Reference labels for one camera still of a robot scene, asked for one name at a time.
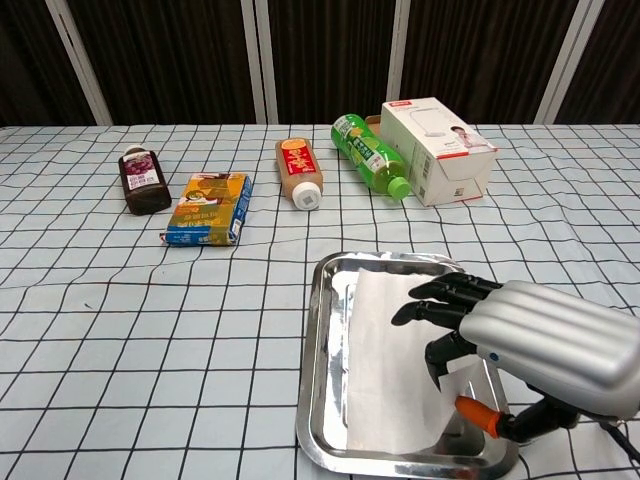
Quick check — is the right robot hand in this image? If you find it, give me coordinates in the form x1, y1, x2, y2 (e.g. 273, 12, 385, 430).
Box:
390, 272, 640, 446

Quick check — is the white cloth towel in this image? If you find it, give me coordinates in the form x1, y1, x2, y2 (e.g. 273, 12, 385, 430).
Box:
344, 267, 487, 455

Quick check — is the silver metal tray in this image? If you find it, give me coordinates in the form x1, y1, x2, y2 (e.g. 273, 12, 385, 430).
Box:
294, 251, 519, 480

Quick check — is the white cardboard product box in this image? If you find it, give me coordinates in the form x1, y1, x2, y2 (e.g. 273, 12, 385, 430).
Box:
364, 96, 500, 208

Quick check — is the green plastic drink bottle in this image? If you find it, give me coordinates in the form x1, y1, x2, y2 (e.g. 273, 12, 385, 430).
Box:
330, 113, 413, 202

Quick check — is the brown drink bottle red label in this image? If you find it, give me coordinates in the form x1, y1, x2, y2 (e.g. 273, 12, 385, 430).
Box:
274, 138, 323, 211

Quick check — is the yellow blue snack carton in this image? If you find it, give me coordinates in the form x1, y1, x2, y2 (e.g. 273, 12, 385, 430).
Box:
160, 172, 254, 248

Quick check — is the checkered white tablecloth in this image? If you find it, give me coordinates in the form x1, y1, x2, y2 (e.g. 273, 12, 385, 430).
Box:
0, 123, 640, 480

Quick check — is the dark purple juice bottle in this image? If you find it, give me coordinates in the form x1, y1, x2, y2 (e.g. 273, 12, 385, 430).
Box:
117, 144, 173, 217

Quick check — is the dark folding partition screen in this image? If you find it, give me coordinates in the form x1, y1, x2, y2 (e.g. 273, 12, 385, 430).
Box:
0, 0, 640, 127

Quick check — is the black right hand cable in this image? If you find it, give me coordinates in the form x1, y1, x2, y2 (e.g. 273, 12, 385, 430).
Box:
597, 418, 640, 469

